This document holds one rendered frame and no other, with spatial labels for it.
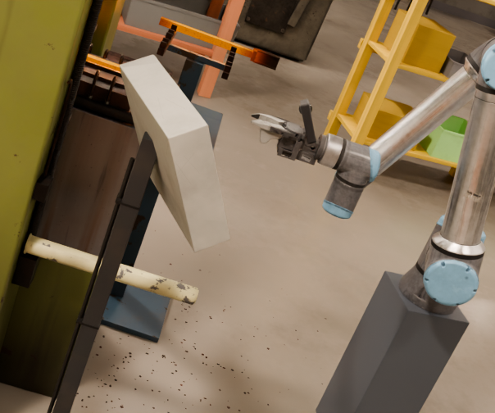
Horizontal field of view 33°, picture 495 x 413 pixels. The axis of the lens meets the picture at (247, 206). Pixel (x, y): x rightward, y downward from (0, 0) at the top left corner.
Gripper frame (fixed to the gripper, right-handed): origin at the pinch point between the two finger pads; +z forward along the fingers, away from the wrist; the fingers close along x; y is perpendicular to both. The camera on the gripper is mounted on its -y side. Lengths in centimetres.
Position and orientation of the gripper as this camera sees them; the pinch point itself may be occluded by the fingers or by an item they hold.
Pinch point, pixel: (256, 117)
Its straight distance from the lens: 233.6
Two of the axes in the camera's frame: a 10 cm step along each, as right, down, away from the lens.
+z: -9.4, -3.2, -1.3
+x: 0.2, -4.3, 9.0
